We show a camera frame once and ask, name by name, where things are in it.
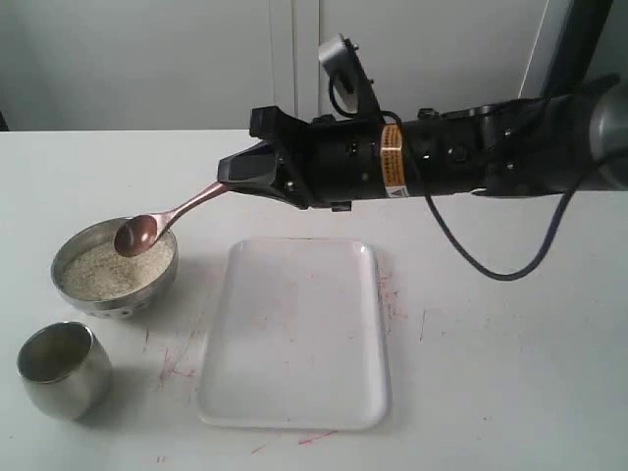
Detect brown wooden spoon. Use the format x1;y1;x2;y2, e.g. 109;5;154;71
113;183;228;258

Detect small steel cup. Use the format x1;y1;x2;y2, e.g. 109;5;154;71
17;321;113;420

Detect dark vertical post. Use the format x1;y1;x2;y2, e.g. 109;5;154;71
541;0;613;97

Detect white rectangular tray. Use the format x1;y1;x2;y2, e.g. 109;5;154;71
197;238;390;431

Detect white cabinet doors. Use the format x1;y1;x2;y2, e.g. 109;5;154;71
1;1;546;131

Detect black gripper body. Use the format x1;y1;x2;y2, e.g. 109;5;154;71
249;106;407;211

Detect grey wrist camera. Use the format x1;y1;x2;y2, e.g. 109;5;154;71
318;34;382;121

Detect steel bowl of rice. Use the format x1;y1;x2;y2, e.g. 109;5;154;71
50;218;179;319

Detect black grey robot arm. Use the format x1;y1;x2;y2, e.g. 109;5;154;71
217;76;627;209

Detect black cable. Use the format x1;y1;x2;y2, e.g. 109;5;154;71
328;73;595;283

